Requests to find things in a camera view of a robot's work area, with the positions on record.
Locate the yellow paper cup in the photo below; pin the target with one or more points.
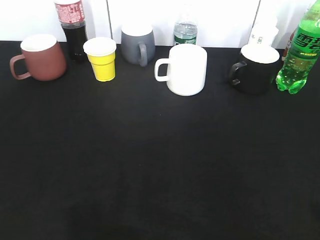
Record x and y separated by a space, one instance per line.
101 53

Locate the green soda bottle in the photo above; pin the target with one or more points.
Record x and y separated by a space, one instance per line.
302 54

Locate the white ceramic mug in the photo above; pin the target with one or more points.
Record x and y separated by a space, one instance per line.
184 71

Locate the grey ceramic mug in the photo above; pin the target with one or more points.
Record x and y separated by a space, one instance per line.
137 43

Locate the clear water bottle green label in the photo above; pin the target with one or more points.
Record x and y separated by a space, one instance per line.
185 28

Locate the black ceramic mug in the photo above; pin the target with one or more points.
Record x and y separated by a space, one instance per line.
255 70

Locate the brown ceramic mug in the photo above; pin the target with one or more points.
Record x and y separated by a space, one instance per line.
43 56

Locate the small white plastic bottle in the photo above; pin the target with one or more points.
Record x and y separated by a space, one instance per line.
263 34

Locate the cola bottle red label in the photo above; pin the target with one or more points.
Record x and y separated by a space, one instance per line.
71 16

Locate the brown tea bottle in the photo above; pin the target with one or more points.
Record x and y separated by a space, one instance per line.
288 45

